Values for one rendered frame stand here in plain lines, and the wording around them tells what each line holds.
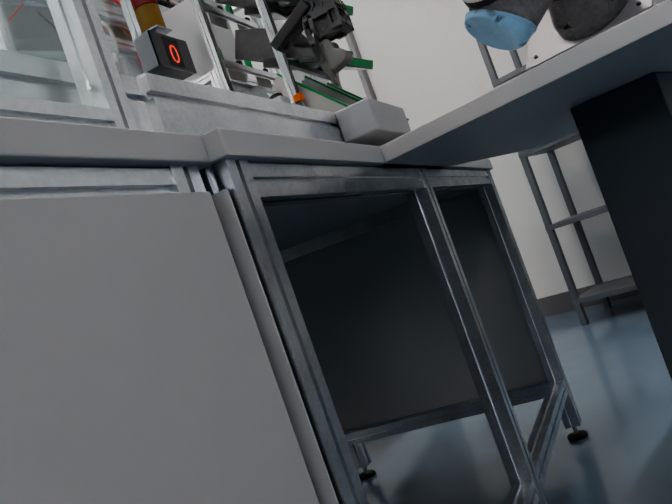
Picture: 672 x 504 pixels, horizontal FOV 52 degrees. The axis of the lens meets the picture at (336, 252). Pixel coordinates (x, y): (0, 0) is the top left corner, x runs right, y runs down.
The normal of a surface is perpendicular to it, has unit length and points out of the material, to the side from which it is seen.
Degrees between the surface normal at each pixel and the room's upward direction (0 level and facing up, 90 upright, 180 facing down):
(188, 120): 90
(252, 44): 90
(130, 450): 90
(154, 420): 90
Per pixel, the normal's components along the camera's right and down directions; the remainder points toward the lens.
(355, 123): -0.39, 0.11
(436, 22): -0.64, 0.20
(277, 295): 0.86, -0.33
